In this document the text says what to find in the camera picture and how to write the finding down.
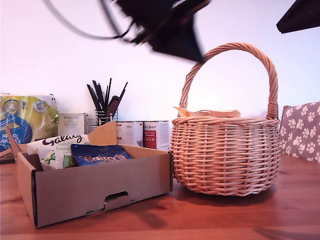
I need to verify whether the yellow blue kitchen towel pack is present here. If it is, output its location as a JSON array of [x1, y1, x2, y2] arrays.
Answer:
[[0, 92, 60, 153]]

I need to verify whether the square cork mat pile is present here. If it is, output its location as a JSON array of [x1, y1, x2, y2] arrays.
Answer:
[[0, 149, 20, 165]]

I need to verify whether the blue Terry's mini eggs bag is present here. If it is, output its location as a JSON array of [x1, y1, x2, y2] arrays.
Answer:
[[70, 143, 134, 168]]

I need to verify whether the metal wire utensil holder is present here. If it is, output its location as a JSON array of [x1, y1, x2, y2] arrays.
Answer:
[[94, 109, 119, 131]]

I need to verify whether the woven wicker basket with handle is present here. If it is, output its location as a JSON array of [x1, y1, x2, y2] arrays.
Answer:
[[171, 42, 281, 197]]

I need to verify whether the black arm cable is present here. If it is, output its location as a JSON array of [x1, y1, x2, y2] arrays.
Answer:
[[98, 0, 141, 46], [42, 0, 136, 41]]

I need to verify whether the white Porlex box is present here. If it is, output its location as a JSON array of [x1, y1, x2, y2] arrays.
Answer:
[[57, 112, 86, 136]]

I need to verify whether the tin can red label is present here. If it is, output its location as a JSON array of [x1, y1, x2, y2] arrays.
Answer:
[[142, 120, 171, 151]]

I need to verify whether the black chopstick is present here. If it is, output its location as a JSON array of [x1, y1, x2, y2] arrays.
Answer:
[[104, 77, 113, 107], [96, 83, 106, 111], [86, 83, 101, 112], [116, 81, 129, 105], [91, 79, 105, 111]]

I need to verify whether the white Galaxy egg bag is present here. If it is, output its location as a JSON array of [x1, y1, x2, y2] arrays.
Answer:
[[26, 134, 91, 170]]

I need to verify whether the brown cardboard box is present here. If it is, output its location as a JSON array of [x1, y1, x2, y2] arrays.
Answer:
[[4, 121, 174, 230]]

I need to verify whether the grey paw print cushion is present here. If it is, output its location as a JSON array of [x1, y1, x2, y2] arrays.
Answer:
[[279, 101, 320, 164]]

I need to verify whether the tin can white label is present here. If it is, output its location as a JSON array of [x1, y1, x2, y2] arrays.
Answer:
[[116, 120, 145, 148]]

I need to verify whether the dark brown utensil handle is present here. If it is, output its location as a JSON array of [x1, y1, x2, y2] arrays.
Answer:
[[106, 95, 121, 123]]

